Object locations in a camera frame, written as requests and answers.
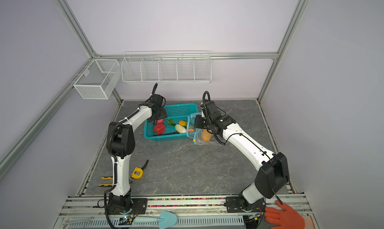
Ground clear zip top bag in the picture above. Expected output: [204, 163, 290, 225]
[186, 112, 218, 146]

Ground red pepper toy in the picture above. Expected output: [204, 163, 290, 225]
[154, 123, 166, 136]

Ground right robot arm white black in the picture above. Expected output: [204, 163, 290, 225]
[195, 91, 290, 212]

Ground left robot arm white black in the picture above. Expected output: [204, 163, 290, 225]
[104, 83, 168, 213]

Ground orange gloved hand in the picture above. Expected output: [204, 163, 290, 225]
[264, 200, 306, 229]

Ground teal plastic basket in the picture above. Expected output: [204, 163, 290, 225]
[144, 103, 199, 142]

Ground yellow tape measure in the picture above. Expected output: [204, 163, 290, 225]
[131, 160, 149, 180]

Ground teal silicone spatula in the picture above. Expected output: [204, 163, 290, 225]
[133, 211, 178, 229]

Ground silver wrench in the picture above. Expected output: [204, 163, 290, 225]
[62, 217, 94, 229]

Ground white wire wall rack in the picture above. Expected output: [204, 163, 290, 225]
[121, 50, 212, 83]

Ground white mesh wall box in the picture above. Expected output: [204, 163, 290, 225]
[74, 59, 121, 100]

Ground yellow handled pliers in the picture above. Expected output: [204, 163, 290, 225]
[98, 177, 114, 187]

